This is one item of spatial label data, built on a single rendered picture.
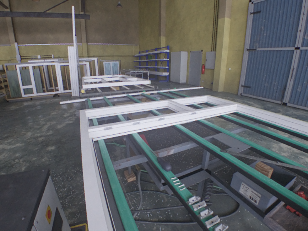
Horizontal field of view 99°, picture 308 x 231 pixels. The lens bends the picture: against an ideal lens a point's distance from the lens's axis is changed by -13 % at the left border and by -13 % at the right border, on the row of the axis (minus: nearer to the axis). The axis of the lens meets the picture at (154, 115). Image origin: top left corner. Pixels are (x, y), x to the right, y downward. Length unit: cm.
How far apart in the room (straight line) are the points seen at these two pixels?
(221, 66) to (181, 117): 699
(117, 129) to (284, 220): 103
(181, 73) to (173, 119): 919
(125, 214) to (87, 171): 20
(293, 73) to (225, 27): 355
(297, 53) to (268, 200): 615
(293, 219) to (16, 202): 124
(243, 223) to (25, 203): 159
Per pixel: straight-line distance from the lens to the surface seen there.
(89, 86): 320
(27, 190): 80
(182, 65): 1030
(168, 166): 65
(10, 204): 77
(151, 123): 106
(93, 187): 54
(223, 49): 812
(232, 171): 123
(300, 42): 686
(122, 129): 100
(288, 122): 148
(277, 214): 106
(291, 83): 682
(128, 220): 53
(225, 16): 835
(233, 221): 170
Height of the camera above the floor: 130
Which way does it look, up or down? 19 degrees down
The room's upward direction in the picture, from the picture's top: straight up
